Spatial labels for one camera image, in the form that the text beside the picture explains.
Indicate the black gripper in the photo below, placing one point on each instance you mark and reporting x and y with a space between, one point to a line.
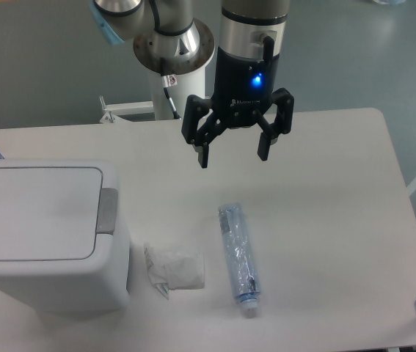
243 92

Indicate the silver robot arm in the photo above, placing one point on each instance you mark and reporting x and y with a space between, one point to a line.
209 83

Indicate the grey trash can lid button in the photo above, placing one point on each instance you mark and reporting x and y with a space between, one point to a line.
107 211

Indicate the white trash can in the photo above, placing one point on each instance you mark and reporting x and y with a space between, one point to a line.
51 257

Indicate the crumpled white paper wrapper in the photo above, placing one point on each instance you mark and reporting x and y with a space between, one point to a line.
174 268

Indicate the crushed clear plastic bottle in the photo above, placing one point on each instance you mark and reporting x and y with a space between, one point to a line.
239 258

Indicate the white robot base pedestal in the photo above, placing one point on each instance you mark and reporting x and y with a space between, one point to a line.
192 83

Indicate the white metal bracket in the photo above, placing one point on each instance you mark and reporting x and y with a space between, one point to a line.
133 112

